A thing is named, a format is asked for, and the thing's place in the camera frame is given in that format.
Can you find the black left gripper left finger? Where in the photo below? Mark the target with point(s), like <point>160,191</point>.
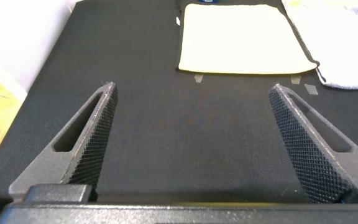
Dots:
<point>42,168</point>

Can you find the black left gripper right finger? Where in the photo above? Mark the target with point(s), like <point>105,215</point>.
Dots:
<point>309,155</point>

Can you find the yellow towel with black trim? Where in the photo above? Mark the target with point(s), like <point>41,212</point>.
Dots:
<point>244,40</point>

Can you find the grey towel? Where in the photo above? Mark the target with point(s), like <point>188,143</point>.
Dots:
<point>337,40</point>

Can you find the clear tape piece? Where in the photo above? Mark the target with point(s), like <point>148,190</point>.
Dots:
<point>311,89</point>
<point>199,78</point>
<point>296,79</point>

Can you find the blue drink can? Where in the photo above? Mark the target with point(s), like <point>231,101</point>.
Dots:
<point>208,1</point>

